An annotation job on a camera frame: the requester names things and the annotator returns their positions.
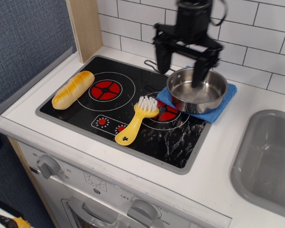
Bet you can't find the toy bread loaf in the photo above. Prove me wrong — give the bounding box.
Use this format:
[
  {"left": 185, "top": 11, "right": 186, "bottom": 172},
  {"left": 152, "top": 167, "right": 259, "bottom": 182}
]
[{"left": 52, "top": 71, "right": 95, "bottom": 110}]

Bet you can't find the metal pot with handle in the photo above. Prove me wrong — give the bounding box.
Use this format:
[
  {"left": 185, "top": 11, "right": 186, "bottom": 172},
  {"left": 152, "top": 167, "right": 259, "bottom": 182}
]
[{"left": 143, "top": 59, "right": 229, "bottom": 114}]

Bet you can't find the grey oven knob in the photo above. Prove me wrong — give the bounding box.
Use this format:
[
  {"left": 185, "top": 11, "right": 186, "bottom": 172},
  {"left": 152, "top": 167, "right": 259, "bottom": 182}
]
[
  {"left": 127, "top": 199, "right": 158, "bottom": 228},
  {"left": 37, "top": 155, "right": 60, "bottom": 179}
]

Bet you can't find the grey sink basin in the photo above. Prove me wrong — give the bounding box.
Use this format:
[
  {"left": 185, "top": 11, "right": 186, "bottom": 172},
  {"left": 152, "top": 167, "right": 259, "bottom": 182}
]
[{"left": 230, "top": 110, "right": 285, "bottom": 217}]

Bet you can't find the yellow black object on floor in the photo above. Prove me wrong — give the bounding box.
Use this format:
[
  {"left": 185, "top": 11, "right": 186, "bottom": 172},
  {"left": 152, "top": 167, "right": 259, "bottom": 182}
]
[{"left": 0, "top": 215, "right": 32, "bottom": 228}]

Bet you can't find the yellow dish brush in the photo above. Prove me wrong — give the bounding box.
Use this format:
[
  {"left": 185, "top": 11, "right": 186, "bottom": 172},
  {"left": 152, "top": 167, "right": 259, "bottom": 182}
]
[{"left": 115, "top": 96, "right": 159, "bottom": 146}]

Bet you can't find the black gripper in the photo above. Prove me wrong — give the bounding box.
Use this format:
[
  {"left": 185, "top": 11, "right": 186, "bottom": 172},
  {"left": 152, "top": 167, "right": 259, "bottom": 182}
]
[{"left": 153, "top": 4, "right": 223, "bottom": 88}]

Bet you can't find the wooden side post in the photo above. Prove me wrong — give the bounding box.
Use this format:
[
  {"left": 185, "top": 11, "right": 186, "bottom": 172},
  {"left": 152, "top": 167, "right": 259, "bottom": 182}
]
[{"left": 66, "top": 0, "right": 103, "bottom": 63}]

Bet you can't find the black toy stovetop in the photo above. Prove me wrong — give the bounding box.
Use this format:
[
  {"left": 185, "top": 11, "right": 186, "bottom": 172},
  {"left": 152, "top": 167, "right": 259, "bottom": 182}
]
[{"left": 36, "top": 56, "right": 211, "bottom": 174}]

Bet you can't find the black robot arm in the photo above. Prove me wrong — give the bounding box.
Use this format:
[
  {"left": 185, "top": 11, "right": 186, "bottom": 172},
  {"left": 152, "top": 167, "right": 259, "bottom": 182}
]
[{"left": 153, "top": 0, "right": 223, "bottom": 88}]

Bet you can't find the grey right oven knob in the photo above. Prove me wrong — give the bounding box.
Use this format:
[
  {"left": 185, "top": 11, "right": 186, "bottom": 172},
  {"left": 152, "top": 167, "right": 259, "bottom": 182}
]
[{"left": 127, "top": 199, "right": 158, "bottom": 228}]

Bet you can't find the blue towel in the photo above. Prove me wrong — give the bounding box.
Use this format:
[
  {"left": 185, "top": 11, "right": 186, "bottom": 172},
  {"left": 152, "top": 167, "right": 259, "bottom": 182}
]
[{"left": 155, "top": 65, "right": 238, "bottom": 124}]

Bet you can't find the grey left oven knob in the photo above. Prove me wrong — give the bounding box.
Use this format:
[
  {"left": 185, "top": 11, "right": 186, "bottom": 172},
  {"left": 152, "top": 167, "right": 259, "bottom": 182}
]
[{"left": 37, "top": 155, "right": 60, "bottom": 179}]

